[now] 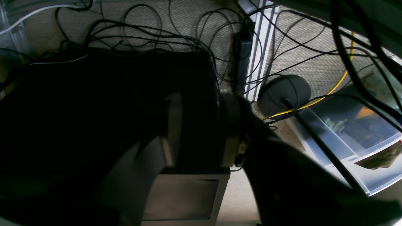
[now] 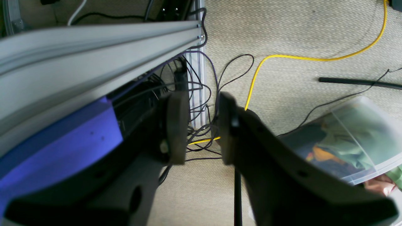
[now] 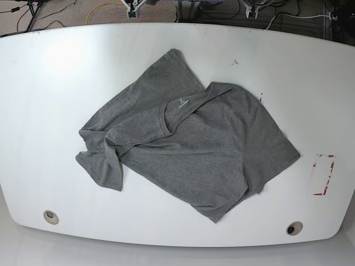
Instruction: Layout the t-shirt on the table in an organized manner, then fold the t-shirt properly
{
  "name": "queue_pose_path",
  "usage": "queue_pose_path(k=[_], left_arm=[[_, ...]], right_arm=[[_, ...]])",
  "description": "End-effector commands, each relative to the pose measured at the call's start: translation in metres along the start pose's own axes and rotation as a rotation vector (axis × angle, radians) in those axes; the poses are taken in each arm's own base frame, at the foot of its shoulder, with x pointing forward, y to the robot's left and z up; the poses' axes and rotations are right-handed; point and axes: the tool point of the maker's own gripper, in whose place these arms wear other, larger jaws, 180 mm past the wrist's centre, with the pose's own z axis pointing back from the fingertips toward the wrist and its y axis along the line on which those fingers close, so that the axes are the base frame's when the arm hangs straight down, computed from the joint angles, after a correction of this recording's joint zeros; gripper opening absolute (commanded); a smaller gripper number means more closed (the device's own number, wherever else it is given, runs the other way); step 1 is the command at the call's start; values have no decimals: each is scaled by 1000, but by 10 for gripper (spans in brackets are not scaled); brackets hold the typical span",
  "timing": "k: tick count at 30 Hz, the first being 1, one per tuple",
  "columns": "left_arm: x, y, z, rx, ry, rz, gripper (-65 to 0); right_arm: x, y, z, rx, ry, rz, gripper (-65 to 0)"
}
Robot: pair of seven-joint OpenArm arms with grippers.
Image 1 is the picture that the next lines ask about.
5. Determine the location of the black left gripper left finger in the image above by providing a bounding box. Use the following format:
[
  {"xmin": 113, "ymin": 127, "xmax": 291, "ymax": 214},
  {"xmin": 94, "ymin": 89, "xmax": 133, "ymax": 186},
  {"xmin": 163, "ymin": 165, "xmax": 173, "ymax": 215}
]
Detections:
[{"xmin": 94, "ymin": 93, "xmax": 182, "ymax": 226}]

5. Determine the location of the yellow cable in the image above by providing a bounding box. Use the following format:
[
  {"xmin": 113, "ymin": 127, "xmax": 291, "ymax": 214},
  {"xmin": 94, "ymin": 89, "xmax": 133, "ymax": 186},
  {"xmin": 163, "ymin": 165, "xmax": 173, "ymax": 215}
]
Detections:
[{"xmin": 261, "ymin": 31, "xmax": 356, "ymax": 120}]

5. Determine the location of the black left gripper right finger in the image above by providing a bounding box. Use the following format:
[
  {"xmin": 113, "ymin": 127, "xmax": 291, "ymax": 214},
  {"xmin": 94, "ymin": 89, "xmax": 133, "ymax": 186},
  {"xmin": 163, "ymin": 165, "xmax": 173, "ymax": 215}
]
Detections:
[{"xmin": 220, "ymin": 94, "xmax": 401, "ymax": 226}]

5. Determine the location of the clear plastic storage bin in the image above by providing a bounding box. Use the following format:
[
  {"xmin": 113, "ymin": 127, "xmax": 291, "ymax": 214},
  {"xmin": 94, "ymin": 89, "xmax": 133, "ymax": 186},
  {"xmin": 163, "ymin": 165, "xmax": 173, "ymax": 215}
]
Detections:
[{"xmin": 286, "ymin": 69, "xmax": 401, "ymax": 196}]

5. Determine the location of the round black stand base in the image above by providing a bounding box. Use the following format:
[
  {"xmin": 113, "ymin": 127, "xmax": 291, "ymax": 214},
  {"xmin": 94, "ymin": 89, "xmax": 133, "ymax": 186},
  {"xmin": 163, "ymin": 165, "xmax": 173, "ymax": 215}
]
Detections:
[{"xmin": 257, "ymin": 74, "xmax": 312, "ymax": 118}]

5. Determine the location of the aluminium frame rail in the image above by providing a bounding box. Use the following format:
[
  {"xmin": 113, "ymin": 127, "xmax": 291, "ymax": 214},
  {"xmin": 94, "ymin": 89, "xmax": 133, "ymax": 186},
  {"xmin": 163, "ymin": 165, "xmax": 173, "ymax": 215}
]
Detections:
[{"xmin": 237, "ymin": 0, "xmax": 280, "ymax": 102}]

